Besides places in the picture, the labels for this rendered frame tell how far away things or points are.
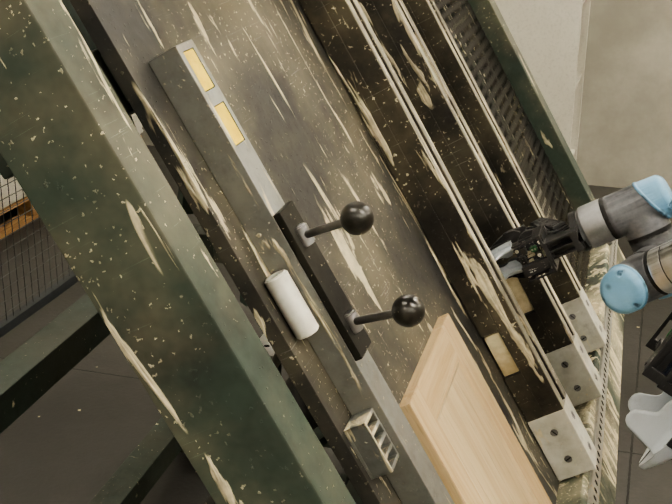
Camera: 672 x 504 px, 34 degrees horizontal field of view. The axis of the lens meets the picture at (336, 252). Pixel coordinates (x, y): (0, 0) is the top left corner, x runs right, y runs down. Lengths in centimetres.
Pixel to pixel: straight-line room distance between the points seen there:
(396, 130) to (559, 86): 351
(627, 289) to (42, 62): 102
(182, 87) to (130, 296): 29
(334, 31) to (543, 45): 351
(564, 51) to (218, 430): 430
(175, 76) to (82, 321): 165
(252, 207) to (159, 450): 225
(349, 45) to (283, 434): 87
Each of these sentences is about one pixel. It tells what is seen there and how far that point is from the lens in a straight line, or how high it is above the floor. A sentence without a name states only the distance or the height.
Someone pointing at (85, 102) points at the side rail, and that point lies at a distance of 104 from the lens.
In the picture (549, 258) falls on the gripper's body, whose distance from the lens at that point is 188.
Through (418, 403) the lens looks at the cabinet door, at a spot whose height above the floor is 123.
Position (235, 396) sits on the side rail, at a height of 143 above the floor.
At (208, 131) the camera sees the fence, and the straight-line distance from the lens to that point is 127.
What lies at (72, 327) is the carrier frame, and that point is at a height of 79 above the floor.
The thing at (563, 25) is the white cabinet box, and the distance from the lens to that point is 524.
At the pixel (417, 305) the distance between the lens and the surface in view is 122.
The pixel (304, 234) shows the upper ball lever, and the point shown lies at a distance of 128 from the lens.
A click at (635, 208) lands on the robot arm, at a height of 138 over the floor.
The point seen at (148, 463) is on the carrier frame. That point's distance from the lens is 341.
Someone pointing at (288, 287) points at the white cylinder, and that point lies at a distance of 126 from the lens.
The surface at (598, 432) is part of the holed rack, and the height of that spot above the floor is 89.
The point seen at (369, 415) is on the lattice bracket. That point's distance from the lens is 132.
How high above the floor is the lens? 193
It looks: 20 degrees down
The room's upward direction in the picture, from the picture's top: 1 degrees clockwise
